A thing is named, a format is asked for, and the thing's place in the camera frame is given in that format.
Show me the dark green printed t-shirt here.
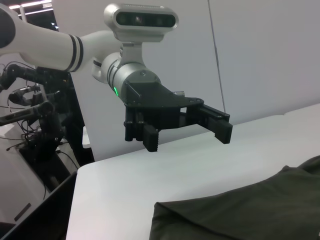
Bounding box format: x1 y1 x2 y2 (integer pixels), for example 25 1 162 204
149 154 320 240

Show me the black flat panel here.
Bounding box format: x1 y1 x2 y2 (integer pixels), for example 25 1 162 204
0 170 79 240

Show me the white equipment case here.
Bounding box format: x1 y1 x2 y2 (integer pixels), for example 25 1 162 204
0 123 52 225

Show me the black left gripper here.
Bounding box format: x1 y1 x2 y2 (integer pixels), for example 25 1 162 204
123 80 234 153

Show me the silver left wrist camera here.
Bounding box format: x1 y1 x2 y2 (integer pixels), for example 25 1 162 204
103 2 180 66

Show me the black equipment rig with cables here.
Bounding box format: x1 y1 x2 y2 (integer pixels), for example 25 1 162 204
0 63 83 173

